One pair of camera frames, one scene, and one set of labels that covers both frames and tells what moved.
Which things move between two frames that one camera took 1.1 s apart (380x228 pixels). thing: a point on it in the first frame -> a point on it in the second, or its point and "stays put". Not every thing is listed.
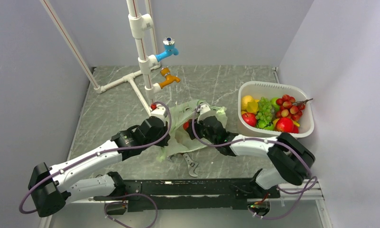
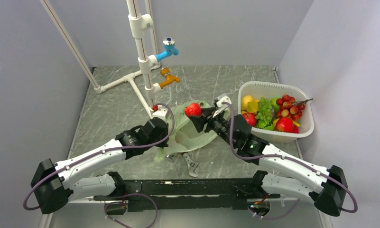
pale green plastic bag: (180, 142) stays put
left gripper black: (164, 142) stays put
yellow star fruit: (252, 107) stays put
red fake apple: (186, 125) -> (193, 109)
